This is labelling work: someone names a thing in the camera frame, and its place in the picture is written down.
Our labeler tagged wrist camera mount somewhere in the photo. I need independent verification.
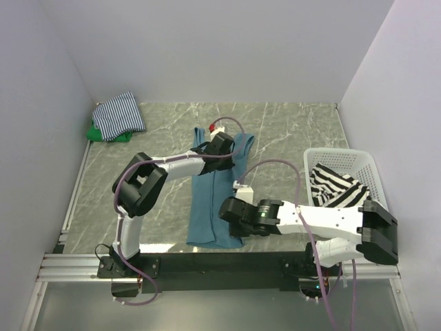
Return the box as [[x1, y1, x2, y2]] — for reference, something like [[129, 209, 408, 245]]
[[209, 123, 227, 140], [233, 181, 254, 204]]

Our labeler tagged teal blue tank top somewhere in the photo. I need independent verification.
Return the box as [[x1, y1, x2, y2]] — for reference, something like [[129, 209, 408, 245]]
[[186, 133, 254, 249]]

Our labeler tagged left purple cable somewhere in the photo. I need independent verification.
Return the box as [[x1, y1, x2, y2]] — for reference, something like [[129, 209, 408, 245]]
[[112, 117, 247, 306]]

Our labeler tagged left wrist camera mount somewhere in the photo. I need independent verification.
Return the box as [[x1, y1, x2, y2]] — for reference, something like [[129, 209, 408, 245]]
[[209, 123, 227, 140]]

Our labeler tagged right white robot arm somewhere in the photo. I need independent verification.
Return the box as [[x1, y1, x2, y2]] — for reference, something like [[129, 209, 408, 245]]
[[218, 197, 399, 275]]

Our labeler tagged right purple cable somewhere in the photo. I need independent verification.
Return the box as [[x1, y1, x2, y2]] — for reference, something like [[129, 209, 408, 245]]
[[237, 158, 358, 331]]

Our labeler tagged black white striped top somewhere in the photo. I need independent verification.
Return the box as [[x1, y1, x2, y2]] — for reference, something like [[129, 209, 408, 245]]
[[309, 163, 371, 208]]

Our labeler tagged green folded top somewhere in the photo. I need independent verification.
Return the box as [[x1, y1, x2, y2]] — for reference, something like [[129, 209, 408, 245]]
[[85, 120, 133, 143]]

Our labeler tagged white plastic laundry basket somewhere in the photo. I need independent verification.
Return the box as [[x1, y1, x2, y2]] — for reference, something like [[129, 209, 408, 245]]
[[303, 148, 389, 210]]

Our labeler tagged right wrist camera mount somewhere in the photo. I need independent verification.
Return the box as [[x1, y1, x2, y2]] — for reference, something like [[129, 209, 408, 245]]
[[233, 181, 254, 204]]

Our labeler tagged blue white striped folded top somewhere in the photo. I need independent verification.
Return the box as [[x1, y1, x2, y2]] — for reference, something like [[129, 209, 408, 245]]
[[92, 91, 146, 142]]

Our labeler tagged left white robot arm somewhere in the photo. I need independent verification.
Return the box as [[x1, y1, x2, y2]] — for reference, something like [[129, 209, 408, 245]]
[[109, 132, 240, 278]]

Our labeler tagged purple cable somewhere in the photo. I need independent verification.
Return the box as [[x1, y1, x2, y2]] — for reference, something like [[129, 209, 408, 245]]
[[112, 117, 247, 306], [237, 158, 358, 331]]

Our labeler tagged black base crossbar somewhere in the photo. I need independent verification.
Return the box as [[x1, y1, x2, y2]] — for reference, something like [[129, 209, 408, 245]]
[[140, 252, 316, 292]]

